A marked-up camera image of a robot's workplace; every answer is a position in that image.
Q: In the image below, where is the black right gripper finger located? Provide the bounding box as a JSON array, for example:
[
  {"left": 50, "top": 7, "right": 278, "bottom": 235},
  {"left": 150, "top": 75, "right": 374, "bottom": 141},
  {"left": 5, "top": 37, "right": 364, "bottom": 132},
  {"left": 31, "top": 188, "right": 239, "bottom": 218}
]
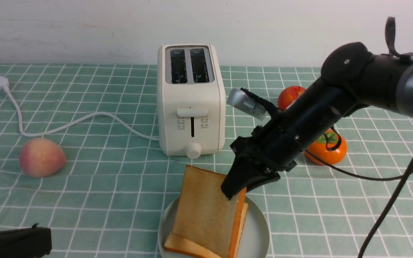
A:
[{"left": 221, "top": 157, "right": 281, "bottom": 200}]

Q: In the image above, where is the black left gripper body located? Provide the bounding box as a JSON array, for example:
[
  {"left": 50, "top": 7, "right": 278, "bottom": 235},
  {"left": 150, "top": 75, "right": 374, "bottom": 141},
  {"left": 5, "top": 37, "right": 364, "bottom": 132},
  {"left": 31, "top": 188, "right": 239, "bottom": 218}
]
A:
[{"left": 0, "top": 224, "right": 52, "bottom": 258}]

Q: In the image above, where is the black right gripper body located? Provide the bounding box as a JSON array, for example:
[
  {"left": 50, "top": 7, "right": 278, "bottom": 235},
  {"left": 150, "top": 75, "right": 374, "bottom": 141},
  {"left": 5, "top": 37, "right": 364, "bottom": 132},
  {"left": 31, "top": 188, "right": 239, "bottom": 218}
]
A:
[{"left": 231, "top": 125, "right": 297, "bottom": 180}]

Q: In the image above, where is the toast slice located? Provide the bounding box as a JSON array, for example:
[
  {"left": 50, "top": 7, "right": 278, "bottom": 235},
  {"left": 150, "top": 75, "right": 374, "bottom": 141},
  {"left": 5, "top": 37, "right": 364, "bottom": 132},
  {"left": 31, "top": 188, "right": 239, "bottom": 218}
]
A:
[
  {"left": 164, "top": 203, "right": 248, "bottom": 258},
  {"left": 170, "top": 165, "right": 246, "bottom": 258}
]

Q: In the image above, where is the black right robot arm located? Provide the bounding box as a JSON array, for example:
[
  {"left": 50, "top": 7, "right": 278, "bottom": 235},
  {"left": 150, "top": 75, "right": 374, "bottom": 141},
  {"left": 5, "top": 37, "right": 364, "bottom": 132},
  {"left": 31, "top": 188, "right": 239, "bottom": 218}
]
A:
[{"left": 221, "top": 42, "right": 413, "bottom": 199}]

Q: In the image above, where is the red apple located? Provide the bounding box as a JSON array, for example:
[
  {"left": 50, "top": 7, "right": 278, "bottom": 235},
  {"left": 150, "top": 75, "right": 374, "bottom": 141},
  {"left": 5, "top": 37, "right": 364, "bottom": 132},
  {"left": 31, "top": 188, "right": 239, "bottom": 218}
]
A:
[{"left": 277, "top": 85, "right": 305, "bottom": 111}]

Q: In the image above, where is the light green plate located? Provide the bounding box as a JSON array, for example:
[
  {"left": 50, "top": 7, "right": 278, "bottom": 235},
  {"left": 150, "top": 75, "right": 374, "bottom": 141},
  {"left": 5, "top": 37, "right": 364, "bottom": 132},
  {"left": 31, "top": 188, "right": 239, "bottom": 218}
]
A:
[{"left": 158, "top": 196, "right": 271, "bottom": 258}]

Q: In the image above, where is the orange persimmon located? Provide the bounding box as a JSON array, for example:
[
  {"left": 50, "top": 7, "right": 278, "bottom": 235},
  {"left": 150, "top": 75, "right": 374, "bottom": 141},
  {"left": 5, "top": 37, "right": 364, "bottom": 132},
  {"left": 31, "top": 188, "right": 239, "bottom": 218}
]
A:
[{"left": 304, "top": 129, "right": 348, "bottom": 166}]

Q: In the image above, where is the pink peach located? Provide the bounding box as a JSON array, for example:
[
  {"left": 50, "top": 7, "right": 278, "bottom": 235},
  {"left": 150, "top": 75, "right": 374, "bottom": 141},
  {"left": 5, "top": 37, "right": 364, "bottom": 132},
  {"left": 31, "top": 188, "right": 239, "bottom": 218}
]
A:
[{"left": 19, "top": 138, "right": 67, "bottom": 178}]

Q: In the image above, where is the white toaster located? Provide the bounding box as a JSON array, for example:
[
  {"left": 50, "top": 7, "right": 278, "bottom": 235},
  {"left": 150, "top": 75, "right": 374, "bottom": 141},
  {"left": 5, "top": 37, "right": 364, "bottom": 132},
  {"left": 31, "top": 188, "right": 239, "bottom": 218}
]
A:
[{"left": 156, "top": 44, "right": 226, "bottom": 159}]

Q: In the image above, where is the green checkered tablecloth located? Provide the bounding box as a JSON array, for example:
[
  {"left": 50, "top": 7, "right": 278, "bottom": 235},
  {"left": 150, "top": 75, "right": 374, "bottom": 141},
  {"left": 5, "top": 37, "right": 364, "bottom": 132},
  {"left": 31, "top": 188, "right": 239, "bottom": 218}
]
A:
[{"left": 0, "top": 63, "right": 413, "bottom": 258}]

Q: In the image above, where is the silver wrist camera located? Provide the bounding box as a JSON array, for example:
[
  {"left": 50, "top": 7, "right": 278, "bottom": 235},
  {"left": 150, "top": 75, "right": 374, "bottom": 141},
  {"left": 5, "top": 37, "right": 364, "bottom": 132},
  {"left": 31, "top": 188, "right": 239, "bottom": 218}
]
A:
[{"left": 227, "top": 88, "right": 267, "bottom": 121}]

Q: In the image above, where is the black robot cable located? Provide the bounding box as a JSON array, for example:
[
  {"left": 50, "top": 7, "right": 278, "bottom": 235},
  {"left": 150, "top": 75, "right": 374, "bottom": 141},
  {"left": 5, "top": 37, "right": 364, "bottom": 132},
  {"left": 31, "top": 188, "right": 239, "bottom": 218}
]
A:
[{"left": 304, "top": 111, "right": 413, "bottom": 258}]

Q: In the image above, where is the white power cable with plug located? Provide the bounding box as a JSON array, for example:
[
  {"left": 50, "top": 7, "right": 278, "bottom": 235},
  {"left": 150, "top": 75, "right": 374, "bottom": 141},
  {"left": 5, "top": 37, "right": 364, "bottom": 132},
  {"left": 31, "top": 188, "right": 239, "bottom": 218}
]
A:
[{"left": 0, "top": 76, "right": 160, "bottom": 141}]

